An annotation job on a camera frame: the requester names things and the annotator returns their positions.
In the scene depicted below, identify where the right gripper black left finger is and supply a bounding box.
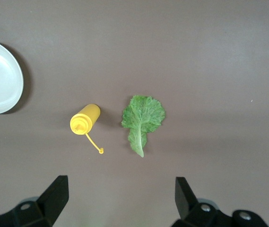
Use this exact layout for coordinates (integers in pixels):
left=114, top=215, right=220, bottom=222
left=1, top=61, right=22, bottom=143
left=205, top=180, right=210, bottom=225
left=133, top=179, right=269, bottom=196
left=0, top=175, right=69, bottom=227

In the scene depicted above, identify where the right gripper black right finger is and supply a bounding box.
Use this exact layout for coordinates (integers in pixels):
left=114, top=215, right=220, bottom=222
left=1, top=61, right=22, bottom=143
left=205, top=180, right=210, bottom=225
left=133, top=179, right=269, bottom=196
left=172, top=176, right=269, bottom=227

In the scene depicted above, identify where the green lettuce leaf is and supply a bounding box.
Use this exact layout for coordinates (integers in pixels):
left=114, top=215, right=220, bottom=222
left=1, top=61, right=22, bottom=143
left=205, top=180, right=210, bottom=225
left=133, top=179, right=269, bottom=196
left=121, top=95, right=166, bottom=158

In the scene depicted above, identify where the yellow squeeze bottle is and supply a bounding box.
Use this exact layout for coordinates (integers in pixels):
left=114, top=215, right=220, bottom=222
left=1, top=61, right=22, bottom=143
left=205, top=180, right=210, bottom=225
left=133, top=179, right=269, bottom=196
left=69, top=104, right=104, bottom=155

